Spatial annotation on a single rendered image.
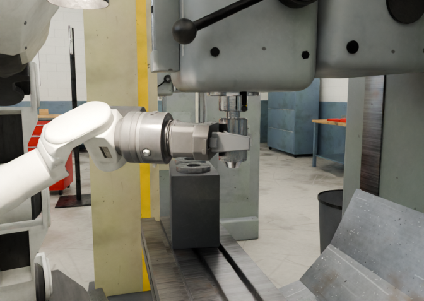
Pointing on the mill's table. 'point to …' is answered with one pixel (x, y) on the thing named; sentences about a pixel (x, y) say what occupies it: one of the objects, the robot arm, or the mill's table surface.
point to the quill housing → (246, 42)
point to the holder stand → (194, 204)
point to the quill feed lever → (187, 33)
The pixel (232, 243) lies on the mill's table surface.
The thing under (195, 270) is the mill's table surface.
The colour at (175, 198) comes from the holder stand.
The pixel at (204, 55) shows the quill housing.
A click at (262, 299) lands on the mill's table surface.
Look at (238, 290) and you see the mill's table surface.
